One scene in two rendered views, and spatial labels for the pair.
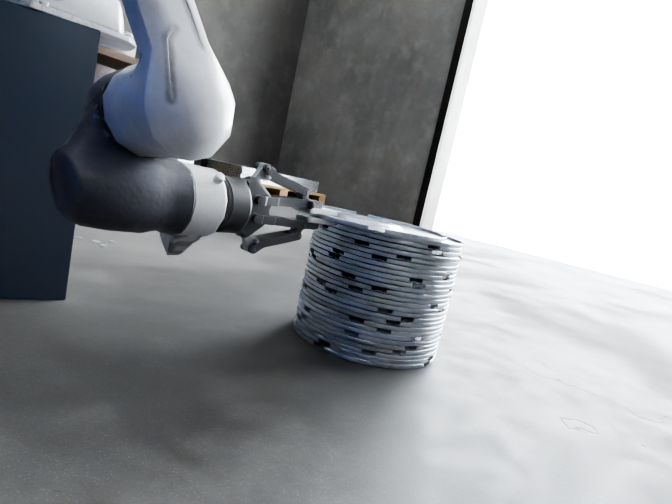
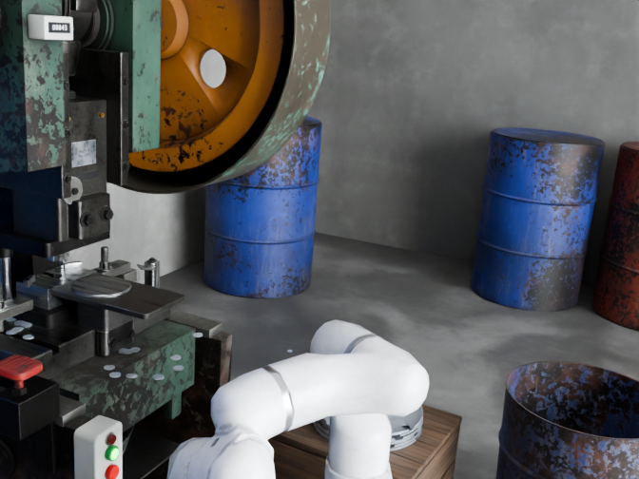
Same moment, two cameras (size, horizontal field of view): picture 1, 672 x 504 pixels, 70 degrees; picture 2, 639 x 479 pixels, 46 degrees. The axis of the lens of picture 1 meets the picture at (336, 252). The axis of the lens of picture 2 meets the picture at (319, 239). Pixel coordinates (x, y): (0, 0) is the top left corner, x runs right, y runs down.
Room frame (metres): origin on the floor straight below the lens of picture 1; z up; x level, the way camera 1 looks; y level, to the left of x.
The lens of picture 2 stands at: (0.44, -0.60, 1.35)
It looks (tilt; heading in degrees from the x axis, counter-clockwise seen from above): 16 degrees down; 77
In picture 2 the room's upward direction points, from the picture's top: 4 degrees clockwise
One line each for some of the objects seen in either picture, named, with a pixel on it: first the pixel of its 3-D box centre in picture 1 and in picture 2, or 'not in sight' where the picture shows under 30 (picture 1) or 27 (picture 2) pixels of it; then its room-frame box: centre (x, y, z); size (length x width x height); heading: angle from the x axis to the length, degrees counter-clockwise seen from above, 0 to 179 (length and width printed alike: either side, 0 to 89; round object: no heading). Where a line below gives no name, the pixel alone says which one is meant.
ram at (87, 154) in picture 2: not in sight; (67, 162); (0.26, 1.03, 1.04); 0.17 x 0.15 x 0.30; 143
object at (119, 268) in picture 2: not in sight; (106, 266); (0.33, 1.19, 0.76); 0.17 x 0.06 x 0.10; 53
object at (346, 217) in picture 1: (368, 221); not in sight; (0.88, -0.05, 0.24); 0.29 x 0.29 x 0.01
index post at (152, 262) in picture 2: not in sight; (151, 277); (0.44, 1.12, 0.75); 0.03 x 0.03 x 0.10; 53
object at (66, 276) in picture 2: not in sight; (57, 285); (0.24, 1.05, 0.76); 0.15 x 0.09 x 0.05; 53
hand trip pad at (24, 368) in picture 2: not in sight; (18, 383); (0.22, 0.65, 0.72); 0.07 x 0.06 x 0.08; 143
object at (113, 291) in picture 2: not in sight; (119, 319); (0.37, 0.95, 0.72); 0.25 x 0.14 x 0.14; 143
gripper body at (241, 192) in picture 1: (240, 206); not in sight; (0.65, 0.14, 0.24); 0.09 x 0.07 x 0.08; 141
